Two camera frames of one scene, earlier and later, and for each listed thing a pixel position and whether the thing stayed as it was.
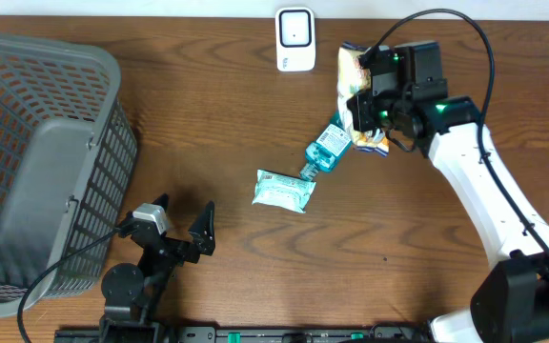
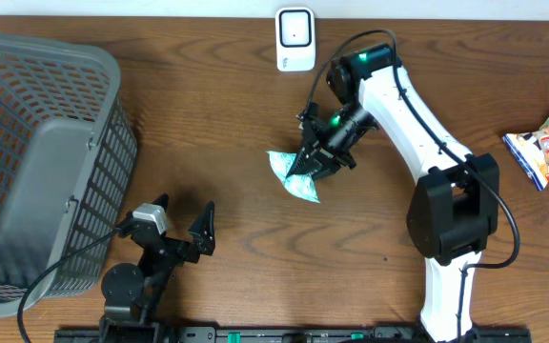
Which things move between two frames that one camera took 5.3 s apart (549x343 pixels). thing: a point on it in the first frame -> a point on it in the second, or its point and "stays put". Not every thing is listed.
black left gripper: x=190 y=253 stays put
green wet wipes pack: x=282 y=191 -> x=302 y=185
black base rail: x=253 y=334 stays put
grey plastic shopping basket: x=52 y=161 stays put
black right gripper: x=363 y=107 -> x=318 y=140
